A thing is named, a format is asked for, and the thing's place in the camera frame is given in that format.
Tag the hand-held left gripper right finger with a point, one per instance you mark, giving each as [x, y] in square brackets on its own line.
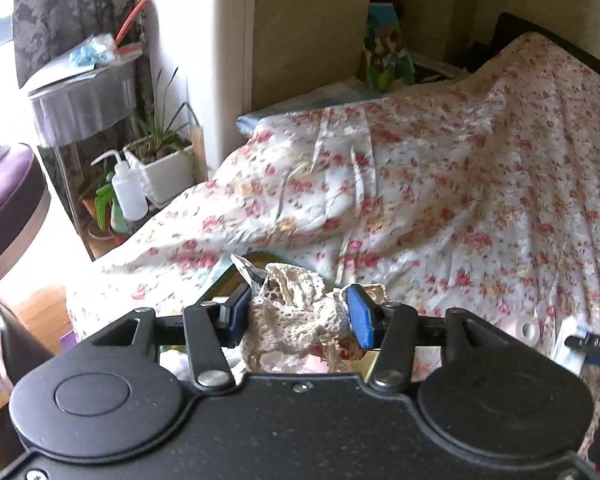
[360, 317]

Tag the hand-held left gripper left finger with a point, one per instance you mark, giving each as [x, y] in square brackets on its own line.
[240, 310]

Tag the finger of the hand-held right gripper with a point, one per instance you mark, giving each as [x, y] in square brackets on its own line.
[594, 347]

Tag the cream lace cloth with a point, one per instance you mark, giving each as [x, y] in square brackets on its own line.
[300, 310]

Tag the pink cloth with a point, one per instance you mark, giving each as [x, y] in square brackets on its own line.
[314, 365]

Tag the clear plastic wrapper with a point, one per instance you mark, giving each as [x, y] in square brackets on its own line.
[247, 267]

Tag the white tape roll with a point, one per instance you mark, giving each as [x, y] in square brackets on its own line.
[527, 330]

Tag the floral bed sheet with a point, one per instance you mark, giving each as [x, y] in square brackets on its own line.
[455, 185]

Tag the white squeeze bottle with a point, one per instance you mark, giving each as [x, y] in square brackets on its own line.
[126, 190]

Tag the green plant in white pot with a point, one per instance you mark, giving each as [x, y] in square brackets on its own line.
[162, 160]

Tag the small terracotta pot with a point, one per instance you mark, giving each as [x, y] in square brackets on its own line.
[92, 206]

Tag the light blue pillow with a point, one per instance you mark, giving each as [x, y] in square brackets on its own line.
[252, 122]

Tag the purple round stool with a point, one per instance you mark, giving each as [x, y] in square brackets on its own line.
[5, 205]

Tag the grey round side table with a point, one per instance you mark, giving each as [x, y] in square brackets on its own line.
[82, 100]

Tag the colourful printed bag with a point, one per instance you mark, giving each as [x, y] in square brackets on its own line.
[386, 55]

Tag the white wooden cabinet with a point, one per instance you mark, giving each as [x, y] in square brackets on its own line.
[260, 35]

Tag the light blue cloth bundle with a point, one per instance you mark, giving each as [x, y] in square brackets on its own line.
[89, 54]

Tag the orange tube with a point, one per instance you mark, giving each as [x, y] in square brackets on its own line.
[130, 20]

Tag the dark bed headboard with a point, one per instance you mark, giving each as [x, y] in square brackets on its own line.
[555, 35]

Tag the grey patterned curtain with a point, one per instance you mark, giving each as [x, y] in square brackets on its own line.
[75, 5]

